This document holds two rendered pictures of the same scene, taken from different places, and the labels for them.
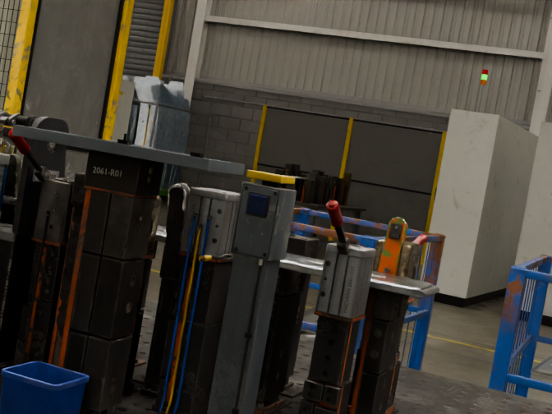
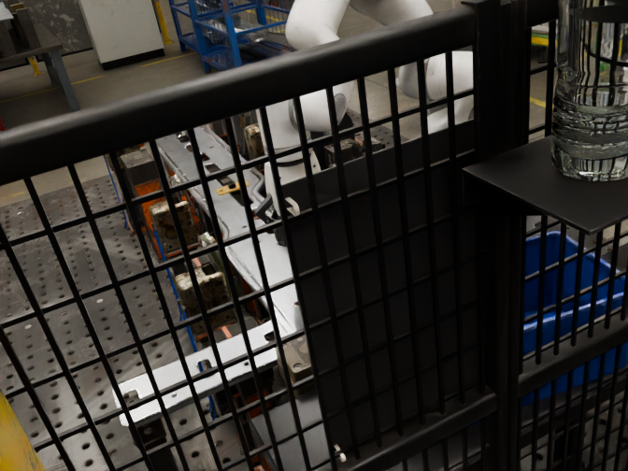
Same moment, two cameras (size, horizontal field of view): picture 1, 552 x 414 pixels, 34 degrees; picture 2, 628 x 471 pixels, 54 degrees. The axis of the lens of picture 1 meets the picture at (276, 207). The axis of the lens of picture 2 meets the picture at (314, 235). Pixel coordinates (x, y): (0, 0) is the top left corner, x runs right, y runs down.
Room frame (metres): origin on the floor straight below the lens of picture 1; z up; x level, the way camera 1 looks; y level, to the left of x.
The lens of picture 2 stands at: (2.73, 1.54, 1.65)
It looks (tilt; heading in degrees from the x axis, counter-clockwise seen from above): 30 degrees down; 228
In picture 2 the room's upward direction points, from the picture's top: 10 degrees counter-clockwise
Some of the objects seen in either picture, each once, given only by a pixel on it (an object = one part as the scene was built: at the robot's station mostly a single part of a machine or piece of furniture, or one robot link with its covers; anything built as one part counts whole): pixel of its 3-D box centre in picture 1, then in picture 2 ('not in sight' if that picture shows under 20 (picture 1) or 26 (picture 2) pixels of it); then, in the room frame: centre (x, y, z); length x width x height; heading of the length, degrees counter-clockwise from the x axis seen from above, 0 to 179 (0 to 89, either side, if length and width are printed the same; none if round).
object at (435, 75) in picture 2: not in sight; (453, 98); (1.40, 0.69, 1.10); 0.19 x 0.12 x 0.24; 101
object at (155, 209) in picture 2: not in sight; (186, 264); (2.09, 0.35, 0.87); 0.12 x 0.09 x 0.35; 159
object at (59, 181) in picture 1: (52, 278); not in sight; (1.71, 0.39, 0.89); 0.13 x 0.11 x 0.38; 159
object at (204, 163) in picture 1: (128, 149); not in sight; (1.51, 0.26, 1.16); 0.37 x 0.14 x 0.02; 69
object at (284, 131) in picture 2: not in sight; (281, 102); (2.08, 0.79, 1.34); 0.09 x 0.08 x 0.13; 102
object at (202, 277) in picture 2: not in sight; (217, 344); (2.25, 0.66, 0.87); 0.12 x 0.09 x 0.35; 159
